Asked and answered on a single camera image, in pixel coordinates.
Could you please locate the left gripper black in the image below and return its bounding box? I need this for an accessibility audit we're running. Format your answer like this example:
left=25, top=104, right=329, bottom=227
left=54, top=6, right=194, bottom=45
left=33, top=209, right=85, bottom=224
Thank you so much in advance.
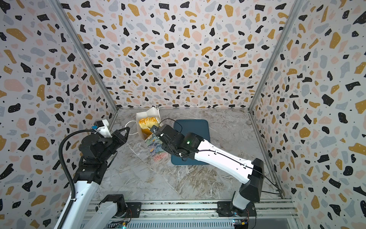
left=98, top=126, right=129, bottom=164

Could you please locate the rectangular pastry bread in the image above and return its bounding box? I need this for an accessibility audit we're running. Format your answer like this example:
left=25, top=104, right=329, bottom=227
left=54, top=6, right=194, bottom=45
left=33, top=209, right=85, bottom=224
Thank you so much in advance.
left=138, top=117, right=159, bottom=130

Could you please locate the floral paper bag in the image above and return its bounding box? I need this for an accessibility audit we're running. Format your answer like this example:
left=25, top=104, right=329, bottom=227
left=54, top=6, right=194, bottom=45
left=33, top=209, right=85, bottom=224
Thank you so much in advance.
left=125, top=106, right=169, bottom=162

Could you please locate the large seeded oval bread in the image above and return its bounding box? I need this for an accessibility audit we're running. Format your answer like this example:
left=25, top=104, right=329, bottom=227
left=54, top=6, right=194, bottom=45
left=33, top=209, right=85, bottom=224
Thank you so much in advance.
left=142, top=129, right=152, bottom=135

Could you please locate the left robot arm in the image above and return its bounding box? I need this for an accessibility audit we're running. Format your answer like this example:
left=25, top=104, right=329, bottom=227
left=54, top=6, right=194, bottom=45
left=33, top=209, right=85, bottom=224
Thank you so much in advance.
left=55, top=127, right=130, bottom=229

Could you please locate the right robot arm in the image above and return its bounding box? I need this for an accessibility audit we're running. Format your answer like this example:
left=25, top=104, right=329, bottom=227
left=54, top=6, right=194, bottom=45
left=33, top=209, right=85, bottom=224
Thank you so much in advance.
left=150, top=125, right=265, bottom=216

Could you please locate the teal tray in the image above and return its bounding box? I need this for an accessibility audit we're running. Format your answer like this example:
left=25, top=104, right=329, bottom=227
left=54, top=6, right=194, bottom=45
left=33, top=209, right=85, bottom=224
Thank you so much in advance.
left=171, top=119, right=210, bottom=166

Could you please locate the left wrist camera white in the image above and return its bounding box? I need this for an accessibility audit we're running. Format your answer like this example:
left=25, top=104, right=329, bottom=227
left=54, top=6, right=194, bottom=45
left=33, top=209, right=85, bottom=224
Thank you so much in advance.
left=92, top=119, right=112, bottom=138

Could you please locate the black corrugated cable left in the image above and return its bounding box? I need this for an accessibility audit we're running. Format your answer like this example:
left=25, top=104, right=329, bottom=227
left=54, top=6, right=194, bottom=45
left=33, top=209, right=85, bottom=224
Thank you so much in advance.
left=57, top=129, right=96, bottom=229

